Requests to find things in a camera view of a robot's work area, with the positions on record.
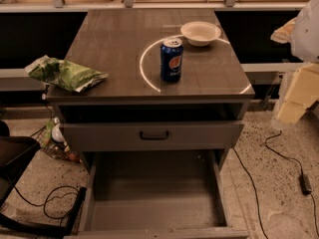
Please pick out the grey drawer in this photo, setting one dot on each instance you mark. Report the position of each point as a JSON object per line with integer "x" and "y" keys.
{"x": 133, "y": 136}
{"x": 155, "y": 195}

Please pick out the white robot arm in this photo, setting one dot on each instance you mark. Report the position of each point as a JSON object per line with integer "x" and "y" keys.
{"x": 299, "y": 89}

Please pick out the grey drawer cabinet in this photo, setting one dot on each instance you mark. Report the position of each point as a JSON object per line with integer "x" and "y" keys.
{"x": 125, "y": 43}

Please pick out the grey top drawer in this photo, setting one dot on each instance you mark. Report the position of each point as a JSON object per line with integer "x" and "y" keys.
{"x": 133, "y": 136}

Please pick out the blue Pepsi can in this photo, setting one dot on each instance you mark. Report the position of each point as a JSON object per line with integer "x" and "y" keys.
{"x": 171, "y": 51}

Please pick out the white paper bowl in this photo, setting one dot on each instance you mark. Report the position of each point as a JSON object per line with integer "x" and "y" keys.
{"x": 200, "y": 34}

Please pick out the green chip bag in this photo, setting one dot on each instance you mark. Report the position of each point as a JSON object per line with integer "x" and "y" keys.
{"x": 64, "y": 74}

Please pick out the black chair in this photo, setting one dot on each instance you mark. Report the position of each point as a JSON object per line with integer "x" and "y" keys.
{"x": 16, "y": 152}

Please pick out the wire basket with items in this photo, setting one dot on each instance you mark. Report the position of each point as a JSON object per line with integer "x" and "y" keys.
{"x": 53, "y": 143}

